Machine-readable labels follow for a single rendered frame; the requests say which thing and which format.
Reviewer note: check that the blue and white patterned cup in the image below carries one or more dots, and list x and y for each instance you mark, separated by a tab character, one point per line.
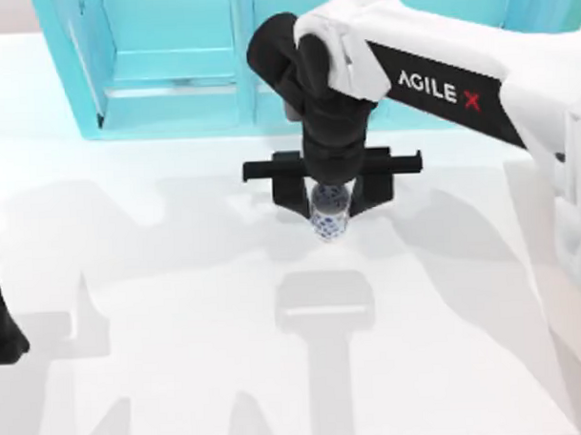
330	223

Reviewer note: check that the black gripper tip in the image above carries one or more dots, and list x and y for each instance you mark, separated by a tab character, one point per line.
1	328

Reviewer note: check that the light blue rack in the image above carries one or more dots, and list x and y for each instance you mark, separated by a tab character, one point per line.
170	64

